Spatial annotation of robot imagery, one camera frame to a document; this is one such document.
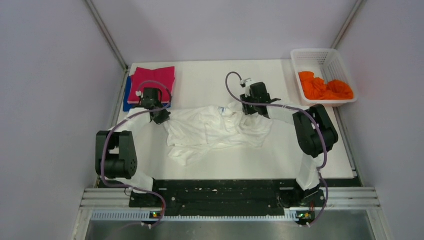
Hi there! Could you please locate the white plastic basket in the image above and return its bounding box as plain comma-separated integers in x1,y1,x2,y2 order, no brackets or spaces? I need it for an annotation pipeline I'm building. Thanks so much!
290,48,358,107

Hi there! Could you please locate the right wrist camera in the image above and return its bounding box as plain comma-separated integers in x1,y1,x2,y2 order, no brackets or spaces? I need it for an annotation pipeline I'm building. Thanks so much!
240,78,254,88

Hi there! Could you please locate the white printed t-shirt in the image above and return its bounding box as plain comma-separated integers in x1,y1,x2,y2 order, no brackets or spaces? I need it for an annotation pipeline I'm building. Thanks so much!
164,101,273,166

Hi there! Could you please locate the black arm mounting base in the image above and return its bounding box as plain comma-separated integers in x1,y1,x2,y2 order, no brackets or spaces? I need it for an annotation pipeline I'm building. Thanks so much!
124,179,325,218

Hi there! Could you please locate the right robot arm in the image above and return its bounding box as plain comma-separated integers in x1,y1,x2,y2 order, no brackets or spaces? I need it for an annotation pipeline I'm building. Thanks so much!
240,78,339,206

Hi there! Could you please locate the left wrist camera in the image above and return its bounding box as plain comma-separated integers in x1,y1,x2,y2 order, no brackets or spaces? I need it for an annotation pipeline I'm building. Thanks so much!
135,91,143,98

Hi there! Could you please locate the folded blue t-shirt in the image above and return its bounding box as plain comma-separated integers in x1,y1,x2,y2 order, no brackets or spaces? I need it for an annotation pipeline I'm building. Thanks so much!
122,74,175,113

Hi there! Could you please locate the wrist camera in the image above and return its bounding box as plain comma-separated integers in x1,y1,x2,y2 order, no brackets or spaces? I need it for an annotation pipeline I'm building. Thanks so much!
240,78,254,88
135,91,143,98

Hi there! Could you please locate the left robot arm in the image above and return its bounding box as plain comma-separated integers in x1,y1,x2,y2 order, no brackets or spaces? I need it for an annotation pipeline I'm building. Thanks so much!
95,87,171,207

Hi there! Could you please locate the orange crumpled t-shirt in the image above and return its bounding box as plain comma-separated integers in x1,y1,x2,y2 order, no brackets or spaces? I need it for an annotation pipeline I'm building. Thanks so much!
298,71,354,101

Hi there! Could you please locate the folded magenta t-shirt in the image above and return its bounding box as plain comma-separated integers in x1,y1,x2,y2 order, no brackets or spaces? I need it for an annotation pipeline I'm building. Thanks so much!
127,66,176,104

